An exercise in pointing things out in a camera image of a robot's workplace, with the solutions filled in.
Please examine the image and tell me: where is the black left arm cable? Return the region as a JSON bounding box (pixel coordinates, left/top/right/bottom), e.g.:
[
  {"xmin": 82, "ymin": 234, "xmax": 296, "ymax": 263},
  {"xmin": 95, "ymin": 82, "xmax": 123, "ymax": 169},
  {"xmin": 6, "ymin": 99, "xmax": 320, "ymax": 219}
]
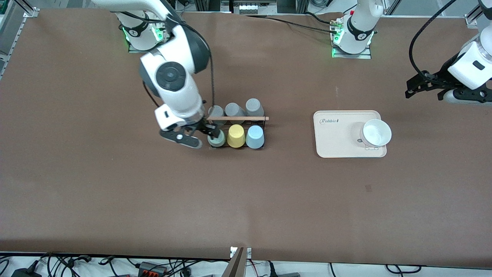
[{"xmin": 409, "ymin": 0, "xmax": 458, "ymax": 77}]

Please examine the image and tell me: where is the long black table cable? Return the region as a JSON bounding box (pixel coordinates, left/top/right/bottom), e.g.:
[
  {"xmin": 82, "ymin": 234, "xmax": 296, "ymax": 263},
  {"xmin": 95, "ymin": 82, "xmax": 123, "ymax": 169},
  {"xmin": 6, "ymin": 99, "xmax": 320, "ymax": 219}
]
[{"xmin": 246, "ymin": 15, "xmax": 335, "ymax": 33}]

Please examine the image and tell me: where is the yellow plastic cup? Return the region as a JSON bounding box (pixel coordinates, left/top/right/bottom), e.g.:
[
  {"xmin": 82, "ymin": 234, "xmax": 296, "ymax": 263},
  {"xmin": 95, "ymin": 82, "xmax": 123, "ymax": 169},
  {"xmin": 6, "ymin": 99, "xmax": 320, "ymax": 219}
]
[{"xmin": 227, "ymin": 124, "xmax": 246, "ymax": 149}]

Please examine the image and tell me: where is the short black table cable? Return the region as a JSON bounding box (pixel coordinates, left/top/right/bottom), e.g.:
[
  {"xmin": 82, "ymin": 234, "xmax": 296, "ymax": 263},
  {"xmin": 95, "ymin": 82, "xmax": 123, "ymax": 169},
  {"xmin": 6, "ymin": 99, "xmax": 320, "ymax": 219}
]
[{"xmin": 306, "ymin": 12, "xmax": 339, "ymax": 24}]

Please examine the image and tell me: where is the aluminium table edge rail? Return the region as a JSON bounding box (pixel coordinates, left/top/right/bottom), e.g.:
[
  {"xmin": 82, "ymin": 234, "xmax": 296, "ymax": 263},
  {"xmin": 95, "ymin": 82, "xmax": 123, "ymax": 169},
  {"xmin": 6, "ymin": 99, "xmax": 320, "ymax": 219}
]
[{"xmin": 0, "ymin": 12, "xmax": 27, "ymax": 79}]

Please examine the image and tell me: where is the grey terminal block device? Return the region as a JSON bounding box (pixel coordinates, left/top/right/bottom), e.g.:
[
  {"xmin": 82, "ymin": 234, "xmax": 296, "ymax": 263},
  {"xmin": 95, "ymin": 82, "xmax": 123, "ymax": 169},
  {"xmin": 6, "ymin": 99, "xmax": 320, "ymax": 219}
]
[{"xmin": 238, "ymin": 2, "xmax": 259, "ymax": 15}]

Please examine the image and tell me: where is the light blue plastic cup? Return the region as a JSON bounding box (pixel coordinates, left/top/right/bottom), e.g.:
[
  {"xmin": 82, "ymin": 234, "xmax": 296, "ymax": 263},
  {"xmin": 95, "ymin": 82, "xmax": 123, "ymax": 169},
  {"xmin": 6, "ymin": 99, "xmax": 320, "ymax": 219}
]
[{"xmin": 245, "ymin": 125, "xmax": 265, "ymax": 150}]

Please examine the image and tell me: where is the black red connector block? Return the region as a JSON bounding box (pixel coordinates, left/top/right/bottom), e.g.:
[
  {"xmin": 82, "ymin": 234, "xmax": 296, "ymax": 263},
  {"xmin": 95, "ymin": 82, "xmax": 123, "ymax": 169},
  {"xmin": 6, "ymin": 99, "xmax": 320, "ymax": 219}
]
[{"xmin": 138, "ymin": 262, "xmax": 168, "ymax": 277}]

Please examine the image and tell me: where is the pale green plastic cup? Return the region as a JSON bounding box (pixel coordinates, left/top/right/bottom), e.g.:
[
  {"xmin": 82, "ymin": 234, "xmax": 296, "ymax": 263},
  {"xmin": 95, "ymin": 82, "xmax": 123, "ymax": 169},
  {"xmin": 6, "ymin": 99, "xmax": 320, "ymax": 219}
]
[{"xmin": 208, "ymin": 129, "xmax": 226, "ymax": 148}]

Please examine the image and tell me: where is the beige plastic tray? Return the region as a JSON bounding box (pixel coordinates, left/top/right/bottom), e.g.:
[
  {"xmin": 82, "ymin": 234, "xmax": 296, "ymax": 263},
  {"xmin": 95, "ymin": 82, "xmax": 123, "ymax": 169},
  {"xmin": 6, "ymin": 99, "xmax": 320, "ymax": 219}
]
[{"xmin": 313, "ymin": 110, "xmax": 387, "ymax": 159}]

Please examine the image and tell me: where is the black power adapter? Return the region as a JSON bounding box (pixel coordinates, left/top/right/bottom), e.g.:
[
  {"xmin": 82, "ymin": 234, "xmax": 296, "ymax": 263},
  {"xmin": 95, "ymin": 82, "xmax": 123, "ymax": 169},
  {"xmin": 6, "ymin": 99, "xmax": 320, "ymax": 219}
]
[{"xmin": 12, "ymin": 267, "xmax": 41, "ymax": 277}]

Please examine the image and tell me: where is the grey plastic cup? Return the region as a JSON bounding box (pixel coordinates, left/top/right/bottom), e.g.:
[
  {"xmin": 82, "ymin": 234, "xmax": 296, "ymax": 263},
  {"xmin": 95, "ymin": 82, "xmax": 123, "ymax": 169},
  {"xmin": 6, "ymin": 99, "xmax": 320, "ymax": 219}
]
[
  {"xmin": 225, "ymin": 102, "xmax": 246, "ymax": 123},
  {"xmin": 245, "ymin": 98, "xmax": 265, "ymax": 123},
  {"xmin": 208, "ymin": 105, "xmax": 225, "ymax": 125}
]

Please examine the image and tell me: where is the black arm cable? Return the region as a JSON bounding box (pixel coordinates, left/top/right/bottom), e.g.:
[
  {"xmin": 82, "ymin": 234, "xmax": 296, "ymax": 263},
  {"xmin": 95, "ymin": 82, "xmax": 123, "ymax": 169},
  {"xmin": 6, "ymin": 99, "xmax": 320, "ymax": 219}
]
[
  {"xmin": 142, "ymin": 12, "xmax": 216, "ymax": 114},
  {"xmin": 409, "ymin": 0, "xmax": 458, "ymax": 77}
]

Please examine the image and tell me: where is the white bowl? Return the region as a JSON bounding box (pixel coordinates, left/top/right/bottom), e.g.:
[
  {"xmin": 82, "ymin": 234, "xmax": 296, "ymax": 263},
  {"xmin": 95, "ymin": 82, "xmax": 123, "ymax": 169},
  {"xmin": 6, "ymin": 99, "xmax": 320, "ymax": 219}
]
[{"xmin": 360, "ymin": 119, "xmax": 392, "ymax": 150}]

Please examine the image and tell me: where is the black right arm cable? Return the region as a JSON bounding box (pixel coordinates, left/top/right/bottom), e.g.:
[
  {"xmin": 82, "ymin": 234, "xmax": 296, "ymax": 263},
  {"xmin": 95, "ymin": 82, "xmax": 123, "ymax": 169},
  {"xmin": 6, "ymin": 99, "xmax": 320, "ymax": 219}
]
[{"xmin": 142, "ymin": 12, "xmax": 216, "ymax": 114}]

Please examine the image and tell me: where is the black wire cup rack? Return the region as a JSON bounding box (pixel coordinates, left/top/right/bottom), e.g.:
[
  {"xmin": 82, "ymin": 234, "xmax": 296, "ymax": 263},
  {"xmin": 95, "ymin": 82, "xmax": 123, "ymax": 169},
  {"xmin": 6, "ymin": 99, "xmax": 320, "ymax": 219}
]
[{"xmin": 203, "ymin": 115, "xmax": 269, "ymax": 150}]

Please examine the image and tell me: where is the grey metal bracket post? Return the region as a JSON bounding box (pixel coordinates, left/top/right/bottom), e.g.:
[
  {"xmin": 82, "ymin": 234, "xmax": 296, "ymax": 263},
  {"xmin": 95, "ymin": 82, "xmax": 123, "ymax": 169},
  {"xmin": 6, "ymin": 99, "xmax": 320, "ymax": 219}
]
[{"xmin": 223, "ymin": 247, "xmax": 252, "ymax": 277}]

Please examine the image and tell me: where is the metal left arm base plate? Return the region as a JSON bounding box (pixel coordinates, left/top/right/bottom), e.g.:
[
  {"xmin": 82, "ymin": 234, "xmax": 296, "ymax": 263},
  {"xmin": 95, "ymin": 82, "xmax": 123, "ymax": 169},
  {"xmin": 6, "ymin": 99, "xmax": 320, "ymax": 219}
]
[{"xmin": 332, "ymin": 42, "xmax": 372, "ymax": 59}]

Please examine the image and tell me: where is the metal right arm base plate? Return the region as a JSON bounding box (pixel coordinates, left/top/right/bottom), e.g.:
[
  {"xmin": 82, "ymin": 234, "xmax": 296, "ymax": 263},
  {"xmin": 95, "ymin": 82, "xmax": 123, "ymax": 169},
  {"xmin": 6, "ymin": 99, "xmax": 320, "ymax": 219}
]
[{"xmin": 128, "ymin": 12, "xmax": 170, "ymax": 54}]

